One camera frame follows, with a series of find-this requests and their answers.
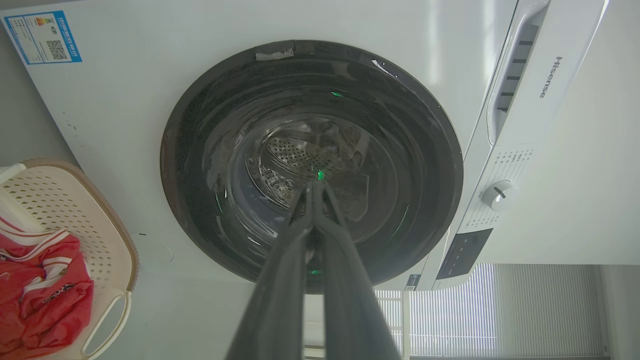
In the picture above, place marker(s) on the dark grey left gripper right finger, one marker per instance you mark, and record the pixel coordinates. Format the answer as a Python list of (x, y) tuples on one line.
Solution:
[(350, 300)]

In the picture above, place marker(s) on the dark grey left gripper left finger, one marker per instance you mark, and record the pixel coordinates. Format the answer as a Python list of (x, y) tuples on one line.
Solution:
[(280, 300)]

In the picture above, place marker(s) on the cream perforated laundry basket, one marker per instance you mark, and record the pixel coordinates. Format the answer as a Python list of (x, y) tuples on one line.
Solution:
[(95, 215)]

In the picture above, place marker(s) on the black washing machine display panel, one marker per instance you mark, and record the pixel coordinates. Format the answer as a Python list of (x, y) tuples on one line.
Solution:
[(464, 253)]

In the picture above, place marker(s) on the round dark washing machine door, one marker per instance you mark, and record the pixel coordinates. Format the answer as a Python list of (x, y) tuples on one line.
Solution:
[(390, 165)]

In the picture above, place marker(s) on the white vertical window blinds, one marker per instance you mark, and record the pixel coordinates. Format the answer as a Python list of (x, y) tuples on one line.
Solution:
[(500, 310)]

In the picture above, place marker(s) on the white washing machine dial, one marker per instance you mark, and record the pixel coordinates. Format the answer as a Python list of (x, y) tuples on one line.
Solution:
[(499, 194)]

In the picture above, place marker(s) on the white Hisense washing machine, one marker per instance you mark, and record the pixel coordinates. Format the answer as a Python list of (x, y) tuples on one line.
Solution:
[(125, 125)]

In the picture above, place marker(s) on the red and white garment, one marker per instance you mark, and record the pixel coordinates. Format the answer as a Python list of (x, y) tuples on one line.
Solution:
[(40, 295)]

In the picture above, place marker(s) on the blue energy label sticker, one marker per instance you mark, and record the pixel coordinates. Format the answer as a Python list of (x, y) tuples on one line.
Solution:
[(43, 37)]

